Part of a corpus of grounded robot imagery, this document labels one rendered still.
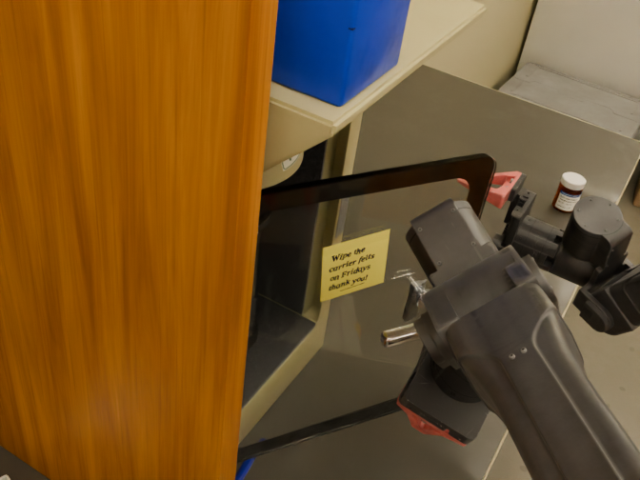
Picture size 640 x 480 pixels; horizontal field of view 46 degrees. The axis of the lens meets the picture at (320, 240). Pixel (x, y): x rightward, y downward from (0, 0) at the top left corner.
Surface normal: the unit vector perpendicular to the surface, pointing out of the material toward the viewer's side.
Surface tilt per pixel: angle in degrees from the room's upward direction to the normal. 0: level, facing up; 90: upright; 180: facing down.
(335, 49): 90
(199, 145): 90
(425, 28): 0
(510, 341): 39
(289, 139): 90
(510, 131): 0
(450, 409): 20
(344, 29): 90
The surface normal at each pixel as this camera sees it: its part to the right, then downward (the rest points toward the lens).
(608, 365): 0.12, -0.78
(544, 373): -0.51, -0.76
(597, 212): -0.04, -0.57
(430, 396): 0.18, -0.51
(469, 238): -0.36, -0.36
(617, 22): -0.51, 0.49
